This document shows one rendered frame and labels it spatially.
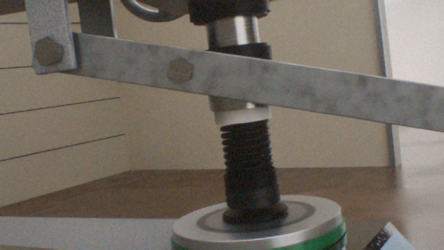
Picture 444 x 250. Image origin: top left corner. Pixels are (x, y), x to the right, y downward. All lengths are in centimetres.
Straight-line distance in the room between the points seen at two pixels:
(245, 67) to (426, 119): 21
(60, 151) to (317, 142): 306
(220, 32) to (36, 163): 621
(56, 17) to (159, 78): 14
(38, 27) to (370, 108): 39
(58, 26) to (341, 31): 523
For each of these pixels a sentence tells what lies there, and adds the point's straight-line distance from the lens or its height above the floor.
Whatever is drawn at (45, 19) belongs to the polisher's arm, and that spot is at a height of 115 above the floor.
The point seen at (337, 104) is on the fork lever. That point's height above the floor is 101.
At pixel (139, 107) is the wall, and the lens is 749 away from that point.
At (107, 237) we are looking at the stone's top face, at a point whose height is 85.
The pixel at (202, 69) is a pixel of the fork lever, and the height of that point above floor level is 107.
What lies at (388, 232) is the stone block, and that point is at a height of 84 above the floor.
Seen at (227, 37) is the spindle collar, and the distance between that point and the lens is 67.
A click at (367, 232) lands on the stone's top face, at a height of 85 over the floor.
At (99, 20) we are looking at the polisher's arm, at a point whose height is 116.
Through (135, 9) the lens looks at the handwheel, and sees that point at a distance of 89.
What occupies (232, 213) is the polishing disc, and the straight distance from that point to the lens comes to 71.
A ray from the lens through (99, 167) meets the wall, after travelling 742.
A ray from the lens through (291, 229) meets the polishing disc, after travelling 64.
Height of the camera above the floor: 105
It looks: 5 degrees down
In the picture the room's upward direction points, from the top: 7 degrees counter-clockwise
